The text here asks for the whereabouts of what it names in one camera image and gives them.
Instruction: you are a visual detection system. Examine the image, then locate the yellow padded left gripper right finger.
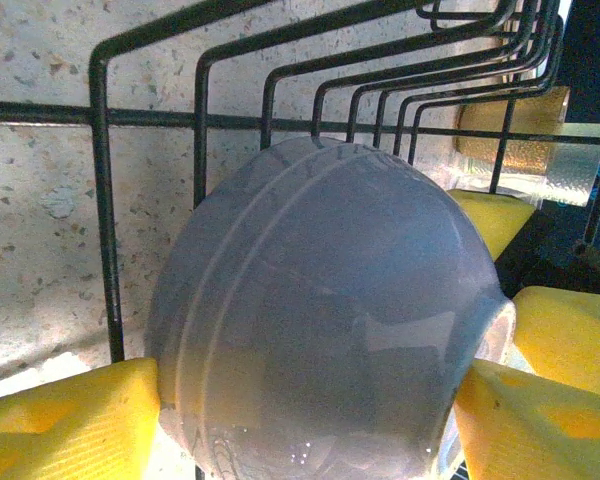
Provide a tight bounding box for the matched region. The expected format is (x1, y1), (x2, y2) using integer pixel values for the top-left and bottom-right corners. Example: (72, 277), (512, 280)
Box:
(453, 358), (600, 480)

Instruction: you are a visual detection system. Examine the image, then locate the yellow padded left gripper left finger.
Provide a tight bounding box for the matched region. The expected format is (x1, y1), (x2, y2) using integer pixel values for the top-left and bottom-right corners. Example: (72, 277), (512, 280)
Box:
(0, 356), (162, 480)

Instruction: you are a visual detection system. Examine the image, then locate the frosted pale green cup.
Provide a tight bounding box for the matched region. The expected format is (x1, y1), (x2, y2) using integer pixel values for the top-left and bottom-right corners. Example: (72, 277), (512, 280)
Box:
(542, 134), (600, 206)

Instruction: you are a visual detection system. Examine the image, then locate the amber glass cup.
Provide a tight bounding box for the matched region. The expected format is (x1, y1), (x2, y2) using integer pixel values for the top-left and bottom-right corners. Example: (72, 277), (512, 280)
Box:
(452, 87), (571, 174)

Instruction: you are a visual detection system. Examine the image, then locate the lavender glass bowl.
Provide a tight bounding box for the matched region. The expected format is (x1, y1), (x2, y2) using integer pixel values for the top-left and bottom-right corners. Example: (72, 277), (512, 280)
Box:
(147, 137), (519, 480)

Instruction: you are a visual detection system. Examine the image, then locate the black wire dish rack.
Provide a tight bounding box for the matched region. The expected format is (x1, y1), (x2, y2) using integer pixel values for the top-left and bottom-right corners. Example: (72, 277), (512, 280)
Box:
(0, 0), (600, 480)

